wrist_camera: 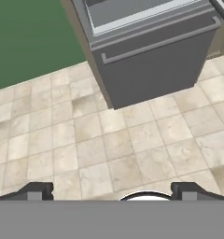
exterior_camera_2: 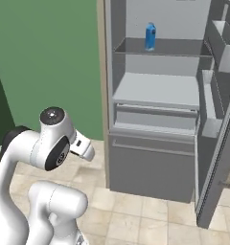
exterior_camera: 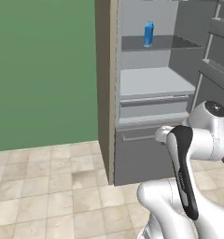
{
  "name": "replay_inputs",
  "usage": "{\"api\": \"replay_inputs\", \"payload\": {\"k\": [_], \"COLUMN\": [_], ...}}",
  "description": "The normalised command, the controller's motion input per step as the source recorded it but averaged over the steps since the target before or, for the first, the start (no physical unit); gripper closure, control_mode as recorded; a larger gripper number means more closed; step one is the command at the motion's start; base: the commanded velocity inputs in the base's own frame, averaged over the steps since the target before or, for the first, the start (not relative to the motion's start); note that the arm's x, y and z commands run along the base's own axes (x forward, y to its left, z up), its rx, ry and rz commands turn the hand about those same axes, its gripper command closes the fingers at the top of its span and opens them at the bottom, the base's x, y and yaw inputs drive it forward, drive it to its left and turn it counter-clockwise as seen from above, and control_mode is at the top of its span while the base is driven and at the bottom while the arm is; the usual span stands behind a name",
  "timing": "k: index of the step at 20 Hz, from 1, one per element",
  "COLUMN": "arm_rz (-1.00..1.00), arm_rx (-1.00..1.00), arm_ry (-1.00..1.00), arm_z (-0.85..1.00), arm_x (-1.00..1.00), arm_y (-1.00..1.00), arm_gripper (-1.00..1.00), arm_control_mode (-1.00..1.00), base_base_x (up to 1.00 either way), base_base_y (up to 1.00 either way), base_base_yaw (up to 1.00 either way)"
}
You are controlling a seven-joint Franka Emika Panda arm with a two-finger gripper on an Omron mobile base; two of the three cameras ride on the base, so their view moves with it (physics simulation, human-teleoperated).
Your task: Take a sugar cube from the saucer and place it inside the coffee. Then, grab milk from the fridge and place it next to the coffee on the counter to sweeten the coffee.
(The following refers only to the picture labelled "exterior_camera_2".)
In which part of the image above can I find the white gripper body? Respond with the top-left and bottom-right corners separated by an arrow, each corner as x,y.
76,131 -> 97,163

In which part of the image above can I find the grey fridge bottom drawer front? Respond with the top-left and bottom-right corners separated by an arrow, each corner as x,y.
107,132 -> 198,204

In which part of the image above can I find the grey fridge crisper drawer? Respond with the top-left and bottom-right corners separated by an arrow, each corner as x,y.
114,102 -> 200,131

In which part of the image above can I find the grey fridge door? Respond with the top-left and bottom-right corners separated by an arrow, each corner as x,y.
195,0 -> 230,230

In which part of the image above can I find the blue milk carton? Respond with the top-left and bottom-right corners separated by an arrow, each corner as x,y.
144,21 -> 157,53

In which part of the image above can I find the grey fridge door bin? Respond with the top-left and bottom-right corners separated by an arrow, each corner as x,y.
205,18 -> 230,75
200,69 -> 230,139

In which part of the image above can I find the beige cabinet side panel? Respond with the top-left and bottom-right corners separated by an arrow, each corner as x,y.
96,0 -> 111,189

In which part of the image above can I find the grey bottom drawer handle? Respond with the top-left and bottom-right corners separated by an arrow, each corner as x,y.
111,143 -> 196,158

